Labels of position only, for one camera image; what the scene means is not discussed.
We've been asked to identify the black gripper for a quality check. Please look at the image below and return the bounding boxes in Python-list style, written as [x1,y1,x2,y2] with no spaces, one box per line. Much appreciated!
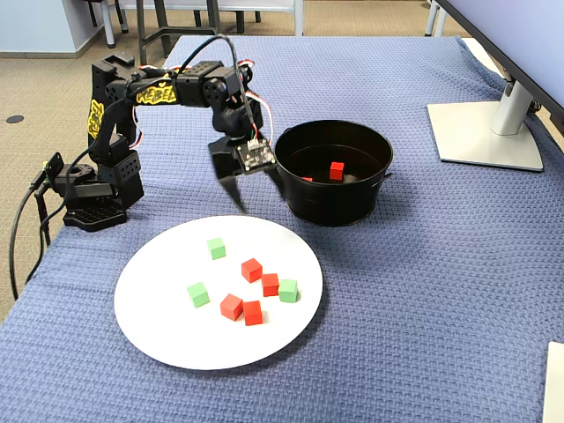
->
[210,137,286,216]

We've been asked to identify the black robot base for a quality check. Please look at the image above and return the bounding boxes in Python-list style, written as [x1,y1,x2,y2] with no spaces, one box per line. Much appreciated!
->
[41,152,129,234]

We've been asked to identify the white round plate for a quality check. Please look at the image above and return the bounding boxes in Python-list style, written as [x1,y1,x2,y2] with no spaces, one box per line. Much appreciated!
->
[113,214,324,371]

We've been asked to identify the black metal bucket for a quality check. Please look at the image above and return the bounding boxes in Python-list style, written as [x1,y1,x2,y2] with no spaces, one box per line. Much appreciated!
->
[273,119,395,227]

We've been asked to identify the green cube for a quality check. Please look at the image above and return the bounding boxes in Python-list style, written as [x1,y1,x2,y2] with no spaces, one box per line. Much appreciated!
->
[206,237,227,261]
[186,281,210,308]
[278,278,300,304]

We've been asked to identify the black chair legs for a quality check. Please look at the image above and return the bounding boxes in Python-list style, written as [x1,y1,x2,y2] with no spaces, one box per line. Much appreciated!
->
[192,7,262,34]
[85,0,130,34]

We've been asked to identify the blue woven tablecloth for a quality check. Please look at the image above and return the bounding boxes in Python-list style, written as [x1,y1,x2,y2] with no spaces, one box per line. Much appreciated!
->
[0,33,564,423]

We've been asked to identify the monitor with silver stand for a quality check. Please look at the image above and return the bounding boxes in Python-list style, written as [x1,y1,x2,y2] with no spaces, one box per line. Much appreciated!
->
[426,0,564,173]

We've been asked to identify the white flat panel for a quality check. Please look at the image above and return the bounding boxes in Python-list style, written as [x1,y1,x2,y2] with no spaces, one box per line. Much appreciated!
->
[542,341,564,423]

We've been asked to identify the small camera circuit board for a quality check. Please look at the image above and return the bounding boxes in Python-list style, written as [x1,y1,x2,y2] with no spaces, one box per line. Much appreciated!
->
[232,137,278,175]

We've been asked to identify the white red servo wire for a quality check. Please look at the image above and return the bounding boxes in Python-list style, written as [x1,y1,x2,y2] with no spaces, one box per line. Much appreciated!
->
[240,85,275,149]

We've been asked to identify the dark grey metal table frame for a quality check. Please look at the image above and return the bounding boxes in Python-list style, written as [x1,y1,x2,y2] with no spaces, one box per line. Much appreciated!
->
[134,0,221,74]

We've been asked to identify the black plug with cable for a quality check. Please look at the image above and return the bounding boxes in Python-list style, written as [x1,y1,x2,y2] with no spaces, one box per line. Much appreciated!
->
[33,187,52,248]

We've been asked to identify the thick black cable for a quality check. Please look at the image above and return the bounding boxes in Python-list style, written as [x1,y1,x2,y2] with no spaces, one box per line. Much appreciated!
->
[7,178,45,303]

